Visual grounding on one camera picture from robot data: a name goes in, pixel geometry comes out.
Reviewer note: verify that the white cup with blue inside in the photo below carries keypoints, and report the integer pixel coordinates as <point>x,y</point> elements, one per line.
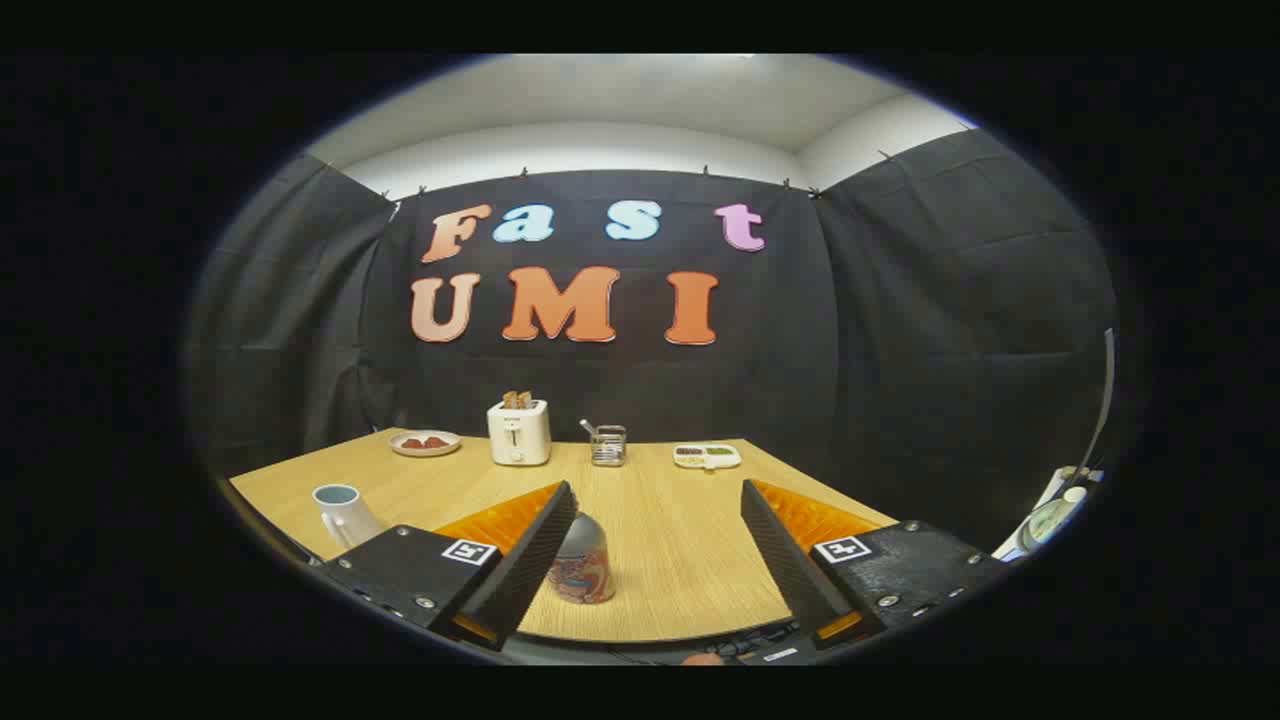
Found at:
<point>345,518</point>

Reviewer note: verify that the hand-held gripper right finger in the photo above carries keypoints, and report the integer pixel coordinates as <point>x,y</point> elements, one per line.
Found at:
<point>790,570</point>

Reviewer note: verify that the white round plate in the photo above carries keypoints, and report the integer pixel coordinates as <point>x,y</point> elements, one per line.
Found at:
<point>425,450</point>

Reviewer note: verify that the white divided tray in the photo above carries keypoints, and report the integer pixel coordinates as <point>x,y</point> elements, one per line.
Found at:
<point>706,456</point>

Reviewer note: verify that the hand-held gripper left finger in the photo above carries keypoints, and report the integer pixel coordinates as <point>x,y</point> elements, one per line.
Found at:
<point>520,575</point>

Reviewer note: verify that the toast slices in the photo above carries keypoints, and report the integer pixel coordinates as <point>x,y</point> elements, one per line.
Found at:
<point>516,400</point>

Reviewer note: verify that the silver bottle with colourful label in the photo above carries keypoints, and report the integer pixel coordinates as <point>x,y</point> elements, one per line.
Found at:
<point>586,565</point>

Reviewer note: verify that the wooden table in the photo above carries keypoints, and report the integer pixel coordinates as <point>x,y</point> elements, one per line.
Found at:
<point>670,540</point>

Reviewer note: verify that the white and green object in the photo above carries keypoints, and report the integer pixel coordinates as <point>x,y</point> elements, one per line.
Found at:
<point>1048,520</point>

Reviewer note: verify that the white toaster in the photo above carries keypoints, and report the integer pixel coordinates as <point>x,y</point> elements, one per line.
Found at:
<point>518,435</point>

